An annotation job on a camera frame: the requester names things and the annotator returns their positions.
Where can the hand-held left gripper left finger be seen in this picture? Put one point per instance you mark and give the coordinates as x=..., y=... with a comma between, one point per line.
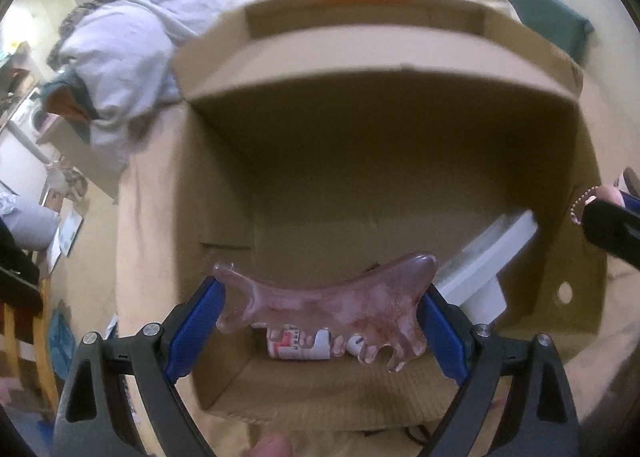
x=192, y=337

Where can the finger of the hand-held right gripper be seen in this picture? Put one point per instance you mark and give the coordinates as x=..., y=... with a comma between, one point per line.
x=615, y=232

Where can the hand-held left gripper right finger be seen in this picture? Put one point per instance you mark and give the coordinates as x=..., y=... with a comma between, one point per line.
x=447, y=339

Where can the pink gua sha board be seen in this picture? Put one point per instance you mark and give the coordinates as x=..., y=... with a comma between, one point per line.
x=325, y=307

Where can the cardboard box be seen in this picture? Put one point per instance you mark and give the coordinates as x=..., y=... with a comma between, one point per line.
x=350, y=162

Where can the person's left hand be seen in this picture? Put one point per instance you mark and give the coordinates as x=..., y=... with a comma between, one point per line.
x=270, y=446

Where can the white power adapter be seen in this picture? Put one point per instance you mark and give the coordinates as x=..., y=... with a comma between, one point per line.
x=487, y=262

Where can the small white red bottle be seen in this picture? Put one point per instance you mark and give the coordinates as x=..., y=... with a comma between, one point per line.
x=295, y=346

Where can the wooden chair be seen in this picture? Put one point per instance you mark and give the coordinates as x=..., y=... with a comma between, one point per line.
x=47, y=337

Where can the papers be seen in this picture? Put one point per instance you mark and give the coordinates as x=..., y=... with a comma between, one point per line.
x=67, y=237

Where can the black jacket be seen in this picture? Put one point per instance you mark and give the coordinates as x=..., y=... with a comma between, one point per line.
x=17, y=272

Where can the light blue bag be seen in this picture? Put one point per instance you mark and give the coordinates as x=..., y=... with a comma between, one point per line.
x=25, y=227

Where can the beige bedside cabinet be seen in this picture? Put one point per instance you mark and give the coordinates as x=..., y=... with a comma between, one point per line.
x=85, y=157

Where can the teal headboard cushion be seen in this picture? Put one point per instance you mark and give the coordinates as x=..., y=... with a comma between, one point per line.
x=540, y=2

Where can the teal orange cloth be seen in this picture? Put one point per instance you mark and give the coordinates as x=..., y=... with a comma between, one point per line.
x=70, y=102

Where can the white washing machine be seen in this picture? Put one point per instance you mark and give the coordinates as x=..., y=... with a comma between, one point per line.
x=34, y=119

